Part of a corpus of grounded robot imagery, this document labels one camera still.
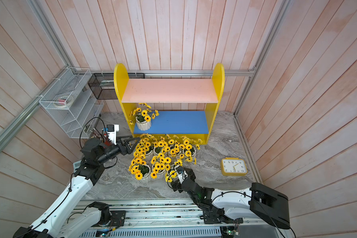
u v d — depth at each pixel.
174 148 0.84
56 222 0.41
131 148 0.64
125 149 0.63
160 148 0.88
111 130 0.63
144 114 0.81
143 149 0.85
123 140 0.70
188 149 0.83
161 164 0.77
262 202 0.48
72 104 0.75
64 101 0.75
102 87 1.03
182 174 0.68
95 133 0.93
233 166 0.89
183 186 0.62
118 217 0.73
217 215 0.66
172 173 0.76
